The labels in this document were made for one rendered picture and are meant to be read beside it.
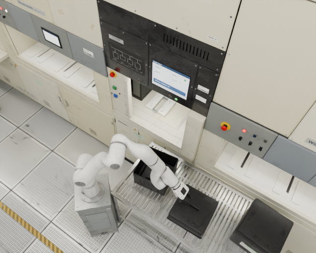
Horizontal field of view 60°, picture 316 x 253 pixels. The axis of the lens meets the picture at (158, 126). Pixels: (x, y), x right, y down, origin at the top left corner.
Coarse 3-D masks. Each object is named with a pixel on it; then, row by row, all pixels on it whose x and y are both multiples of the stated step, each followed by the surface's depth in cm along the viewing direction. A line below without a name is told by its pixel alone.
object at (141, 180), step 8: (160, 152) 227; (168, 160) 231; (176, 160) 225; (136, 168) 218; (144, 168) 231; (176, 168) 230; (136, 176) 215; (144, 176) 229; (160, 176) 230; (144, 184) 220; (152, 184) 213; (160, 192) 218
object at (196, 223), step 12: (192, 192) 213; (180, 204) 207; (192, 204) 204; (204, 204) 207; (216, 204) 208; (168, 216) 208; (180, 216) 202; (192, 216) 202; (204, 216) 202; (192, 228) 197; (204, 228) 197
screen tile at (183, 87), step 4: (172, 76) 179; (176, 76) 177; (180, 76) 175; (172, 80) 182; (180, 80) 177; (172, 84) 184; (176, 84) 182; (180, 84) 180; (184, 84) 178; (180, 88) 183; (184, 88) 180
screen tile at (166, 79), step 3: (156, 66) 181; (159, 66) 180; (156, 69) 183; (159, 69) 182; (162, 69) 180; (165, 69) 178; (153, 72) 187; (162, 72) 182; (165, 72) 180; (153, 75) 189; (156, 75) 187; (159, 75) 186; (165, 75) 182; (168, 75) 181; (159, 78) 188; (162, 78) 186; (165, 78) 184; (168, 78) 183; (165, 81) 186; (168, 81) 185
